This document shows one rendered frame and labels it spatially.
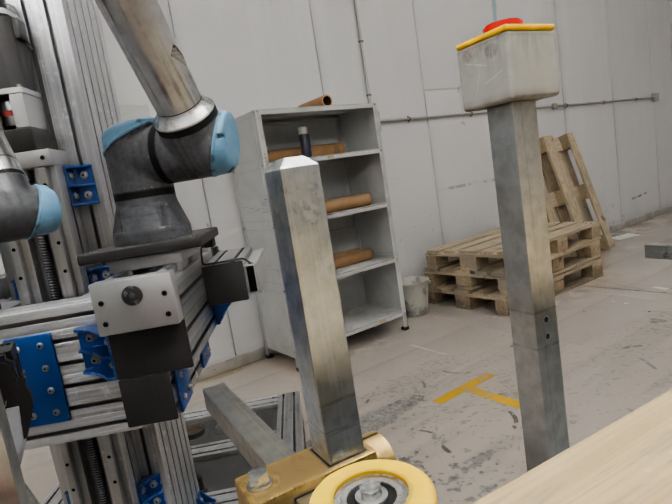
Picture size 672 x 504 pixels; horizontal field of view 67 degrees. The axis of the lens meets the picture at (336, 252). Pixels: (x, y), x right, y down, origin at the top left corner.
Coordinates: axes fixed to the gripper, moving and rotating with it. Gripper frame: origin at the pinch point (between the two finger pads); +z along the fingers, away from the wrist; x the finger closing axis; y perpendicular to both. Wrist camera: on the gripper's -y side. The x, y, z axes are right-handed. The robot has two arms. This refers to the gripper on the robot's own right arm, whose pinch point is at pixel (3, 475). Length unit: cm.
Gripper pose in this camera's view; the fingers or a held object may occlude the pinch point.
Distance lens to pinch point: 74.6
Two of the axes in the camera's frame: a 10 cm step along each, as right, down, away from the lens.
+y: -4.7, -0.5, 8.8
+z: 1.6, 9.8, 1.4
